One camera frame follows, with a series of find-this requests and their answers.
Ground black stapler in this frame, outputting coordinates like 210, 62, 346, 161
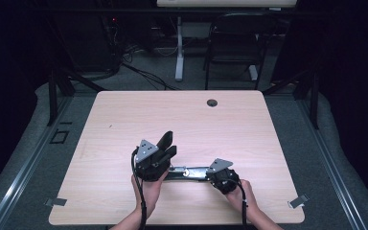
155, 130, 214, 183

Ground person's left hand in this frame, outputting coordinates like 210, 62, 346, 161
130, 170, 170, 216

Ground black floor cables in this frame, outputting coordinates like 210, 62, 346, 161
120, 60, 180, 92

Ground dark equipment with red light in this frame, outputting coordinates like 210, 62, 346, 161
100, 12, 124, 73

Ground black folding chair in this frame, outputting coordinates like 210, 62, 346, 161
202, 12, 280, 91

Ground aluminium floor rail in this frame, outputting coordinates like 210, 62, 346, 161
296, 98, 368, 230
0, 95, 74, 230

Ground grey tape piece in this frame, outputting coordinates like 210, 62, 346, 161
44, 197, 68, 208
287, 193, 311, 210

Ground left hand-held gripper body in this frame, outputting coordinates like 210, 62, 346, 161
133, 139, 172, 183

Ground black metal stand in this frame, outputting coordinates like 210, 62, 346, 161
45, 68, 107, 127
262, 70, 321, 130

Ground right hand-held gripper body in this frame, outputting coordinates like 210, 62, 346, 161
206, 157, 241, 196

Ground white desk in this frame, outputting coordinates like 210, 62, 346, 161
155, 0, 298, 82

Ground person's right hand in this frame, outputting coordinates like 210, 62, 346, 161
224, 178, 257, 216

